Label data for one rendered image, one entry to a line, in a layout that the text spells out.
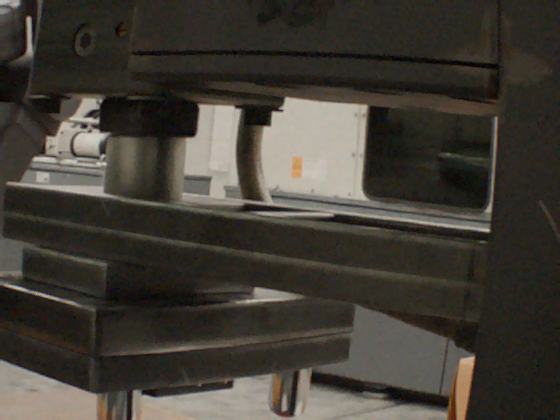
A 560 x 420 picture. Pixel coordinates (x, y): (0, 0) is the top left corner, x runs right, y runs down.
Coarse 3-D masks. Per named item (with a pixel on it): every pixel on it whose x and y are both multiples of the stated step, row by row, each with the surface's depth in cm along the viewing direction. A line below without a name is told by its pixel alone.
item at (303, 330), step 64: (128, 128) 53; (192, 128) 54; (64, 192) 53; (128, 192) 54; (64, 256) 52; (128, 256) 51; (192, 256) 49; (256, 256) 47; (320, 256) 45; (384, 256) 43; (448, 256) 41; (0, 320) 51; (64, 320) 48; (128, 320) 49; (192, 320) 52; (256, 320) 55; (320, 320) 59; (128, 384) 49; (192, 384) 54
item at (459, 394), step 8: (464, 360) 296; (472, 360) 299; (464, 368) 292; (456, 376) 296; (464, 376) 292; (456, 384) 296; (464, 384) 292; (456, 392) 295; (464, 392) 292; (456, 400) 294; (464, 400) 292; (456, 408) 294; (464, 408) 292; (448, 416) 298; (456, 416) 303
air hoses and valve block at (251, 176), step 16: (240, 112) 63; (240, 128) 63; (256, 128) 63; (240, 144) 63; (256, 144) 63; (240, 160) 63; (256, 160) 63; (240, 176) 63; (256, 176) 63; (256, 192) 62; (400, 320) 57; (416, 320) 56; (432, 320) 55; (448, 320) 55; (464, 320) 54; (448, 336) 55; (464, 336) 54
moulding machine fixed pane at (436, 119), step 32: (384, 128) 603; (416, 128) 590; (448, 128) 577; (480, 128) 564; (384, 160) 603; (416, 160) 590; (448, 160) 577; (480, 160) 564; (384, 192) 602; (416, 192) 590; (448, 192) 577; (480, 192) 564
